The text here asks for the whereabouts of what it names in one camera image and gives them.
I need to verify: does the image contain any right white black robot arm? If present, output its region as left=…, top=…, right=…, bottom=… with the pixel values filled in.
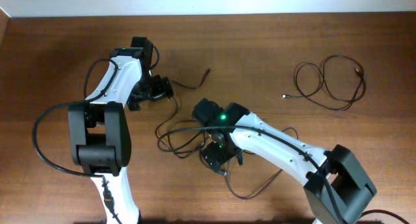
left=192, top=99, right=377, bottom=223

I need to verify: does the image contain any thin black USB cable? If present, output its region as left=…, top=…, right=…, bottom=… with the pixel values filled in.
left=198, top=126, right=299, bottom=201

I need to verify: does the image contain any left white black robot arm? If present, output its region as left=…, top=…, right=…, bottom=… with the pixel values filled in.
left=68, top=36, right=174, bottom=223

